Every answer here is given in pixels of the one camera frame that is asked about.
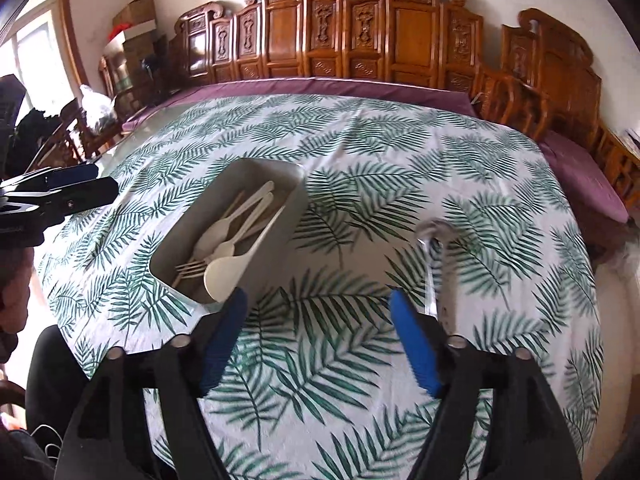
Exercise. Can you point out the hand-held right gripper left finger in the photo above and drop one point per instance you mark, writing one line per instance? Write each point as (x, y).
(222, 345)

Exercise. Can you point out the long purple bench cushion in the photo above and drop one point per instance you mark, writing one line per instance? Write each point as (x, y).
(300, 85)

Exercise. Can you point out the leaf-print tablecloth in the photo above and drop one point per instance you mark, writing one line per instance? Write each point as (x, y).
(350, 160)

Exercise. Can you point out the black bag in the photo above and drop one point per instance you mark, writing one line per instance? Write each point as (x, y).
(40, 135)

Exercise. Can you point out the wooden chopstick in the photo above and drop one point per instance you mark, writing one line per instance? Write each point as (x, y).
(234, 204)

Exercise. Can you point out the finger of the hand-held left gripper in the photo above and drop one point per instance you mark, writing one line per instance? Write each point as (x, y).
(75, 174)
(85, 195)

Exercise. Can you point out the person's black clothing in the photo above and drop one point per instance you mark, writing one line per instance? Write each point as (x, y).
(60, 370)

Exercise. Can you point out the person's left hand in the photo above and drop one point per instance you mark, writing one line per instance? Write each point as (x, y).
(15, 290)

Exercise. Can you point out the cardboard box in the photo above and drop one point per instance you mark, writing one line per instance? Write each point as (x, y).
(135, 10)
(135, 65)

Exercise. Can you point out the window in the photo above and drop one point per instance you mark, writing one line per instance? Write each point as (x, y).
(35, 55)

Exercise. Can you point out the wooden armchair with purple cushion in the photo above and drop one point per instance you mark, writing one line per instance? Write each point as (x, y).
(565, 70)

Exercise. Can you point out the clear plastic bag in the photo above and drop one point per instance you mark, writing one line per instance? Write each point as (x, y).
(100, 107)

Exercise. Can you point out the long carved wooden bench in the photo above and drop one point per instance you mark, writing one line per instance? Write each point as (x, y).
(410, 30)

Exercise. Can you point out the short purple bench cushion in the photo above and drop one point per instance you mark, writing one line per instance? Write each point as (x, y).
(585, 175)

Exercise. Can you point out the wooden chair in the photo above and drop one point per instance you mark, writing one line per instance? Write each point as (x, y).
(90, 135)

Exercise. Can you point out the small cream plastic spoon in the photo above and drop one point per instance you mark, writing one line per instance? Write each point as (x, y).
(215, 235)

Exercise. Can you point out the white rectangular utensil container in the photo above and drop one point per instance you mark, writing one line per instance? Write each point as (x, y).
(285, 210)

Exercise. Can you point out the cream plastic fork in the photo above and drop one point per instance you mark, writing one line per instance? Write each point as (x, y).
(192, 269)

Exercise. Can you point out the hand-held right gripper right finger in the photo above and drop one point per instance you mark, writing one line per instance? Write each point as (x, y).
(415, 345)

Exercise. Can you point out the large cream rice spoon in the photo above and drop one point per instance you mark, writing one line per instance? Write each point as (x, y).
(225, 277)

